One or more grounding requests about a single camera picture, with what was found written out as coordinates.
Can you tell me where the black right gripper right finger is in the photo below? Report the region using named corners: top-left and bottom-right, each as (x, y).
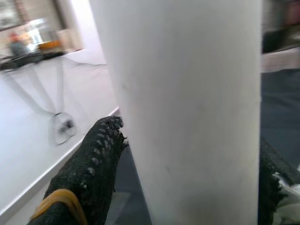
top-left (257, 135), bottom-right (300, 225)

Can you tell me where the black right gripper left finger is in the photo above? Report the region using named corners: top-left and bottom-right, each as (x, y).
top-left (27, 116), bottom-right (128, 225)

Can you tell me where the white plastic table leg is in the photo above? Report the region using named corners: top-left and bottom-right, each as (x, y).
top-left (89, 0), bottom-right (263, 225)

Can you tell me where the tan rubber band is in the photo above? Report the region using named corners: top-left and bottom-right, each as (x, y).
top-left (30, 188), bottom-right (89, 225)

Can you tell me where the beige cloth covered bench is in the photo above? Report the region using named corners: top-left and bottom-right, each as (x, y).
top-left (260, 46), bottom-right (300, 73)

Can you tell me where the black power strip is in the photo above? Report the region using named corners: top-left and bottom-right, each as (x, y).
top-left (0, 51), bottom-right (65, 70)

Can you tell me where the black wall cable with adapter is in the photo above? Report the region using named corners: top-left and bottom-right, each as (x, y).
top-left (0, 55), bottom-right (108, 146)

